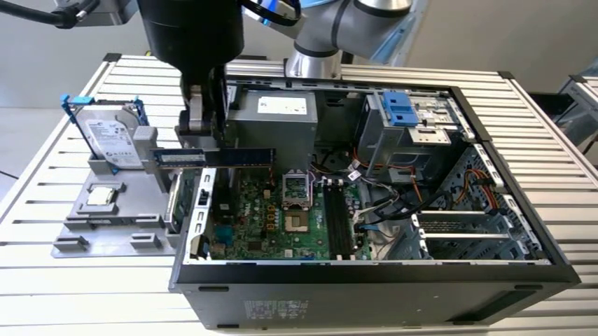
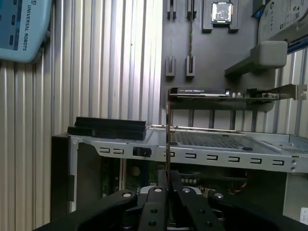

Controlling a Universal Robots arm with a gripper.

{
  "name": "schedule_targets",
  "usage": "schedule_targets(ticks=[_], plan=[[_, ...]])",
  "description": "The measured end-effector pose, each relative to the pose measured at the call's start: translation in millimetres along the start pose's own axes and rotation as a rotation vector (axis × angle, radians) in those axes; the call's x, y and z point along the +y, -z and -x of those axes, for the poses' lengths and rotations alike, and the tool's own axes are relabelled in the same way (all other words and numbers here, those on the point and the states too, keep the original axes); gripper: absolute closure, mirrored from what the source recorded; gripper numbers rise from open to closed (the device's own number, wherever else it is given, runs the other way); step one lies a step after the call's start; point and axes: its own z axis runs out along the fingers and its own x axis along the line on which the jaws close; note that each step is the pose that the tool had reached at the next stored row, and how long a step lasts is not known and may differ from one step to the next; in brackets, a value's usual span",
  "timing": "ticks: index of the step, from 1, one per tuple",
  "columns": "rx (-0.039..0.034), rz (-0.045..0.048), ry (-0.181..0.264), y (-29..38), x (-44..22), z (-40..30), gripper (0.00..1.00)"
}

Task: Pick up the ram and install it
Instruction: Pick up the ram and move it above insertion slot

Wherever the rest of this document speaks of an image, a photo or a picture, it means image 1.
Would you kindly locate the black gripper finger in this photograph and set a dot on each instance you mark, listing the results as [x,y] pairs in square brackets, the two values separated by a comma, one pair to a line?
[194,119]

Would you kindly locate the dark green RAM stick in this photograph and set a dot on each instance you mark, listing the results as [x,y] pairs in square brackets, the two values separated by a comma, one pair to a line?
[248,157]
[114,221]

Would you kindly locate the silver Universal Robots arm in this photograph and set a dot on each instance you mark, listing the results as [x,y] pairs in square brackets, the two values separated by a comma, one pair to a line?
[318,35]

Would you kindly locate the grey power supply unit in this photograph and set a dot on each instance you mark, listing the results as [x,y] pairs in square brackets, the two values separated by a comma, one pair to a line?
[281,133]

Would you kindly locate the hard disk in blue carrier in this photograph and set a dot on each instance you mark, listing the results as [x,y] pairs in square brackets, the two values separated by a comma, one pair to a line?
[105,136]

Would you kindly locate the green graphics card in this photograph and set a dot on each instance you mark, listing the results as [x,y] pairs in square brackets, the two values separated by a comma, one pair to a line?
[187,196]

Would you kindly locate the grey plastic parts rack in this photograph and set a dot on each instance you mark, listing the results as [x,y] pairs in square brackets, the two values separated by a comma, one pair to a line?
[135,203]

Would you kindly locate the green motherboard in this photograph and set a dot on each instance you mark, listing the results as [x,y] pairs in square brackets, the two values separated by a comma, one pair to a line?
[253,213]

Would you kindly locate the silver CPU chip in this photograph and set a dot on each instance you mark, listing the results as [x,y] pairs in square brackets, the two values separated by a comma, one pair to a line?
[101,196]

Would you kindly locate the thin metal locking lever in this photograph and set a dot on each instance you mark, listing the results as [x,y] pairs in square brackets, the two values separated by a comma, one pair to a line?
[313,192]

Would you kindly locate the blue expansion slot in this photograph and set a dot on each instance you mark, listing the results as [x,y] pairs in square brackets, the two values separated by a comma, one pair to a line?
[225,234]

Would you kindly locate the CPU socket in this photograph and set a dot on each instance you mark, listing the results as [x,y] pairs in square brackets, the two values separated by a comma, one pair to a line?
[298,224]

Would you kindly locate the blue plastic drive latch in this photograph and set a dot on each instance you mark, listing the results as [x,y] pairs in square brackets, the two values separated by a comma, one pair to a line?
[397,117]

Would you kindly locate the silver drive cage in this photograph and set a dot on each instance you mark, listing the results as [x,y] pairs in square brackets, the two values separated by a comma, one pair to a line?
[397,150]

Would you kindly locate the black open PC case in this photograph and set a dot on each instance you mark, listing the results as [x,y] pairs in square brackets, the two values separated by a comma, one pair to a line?
[328,301]

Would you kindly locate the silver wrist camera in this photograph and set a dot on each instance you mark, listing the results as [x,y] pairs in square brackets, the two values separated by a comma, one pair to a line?
[107,14]

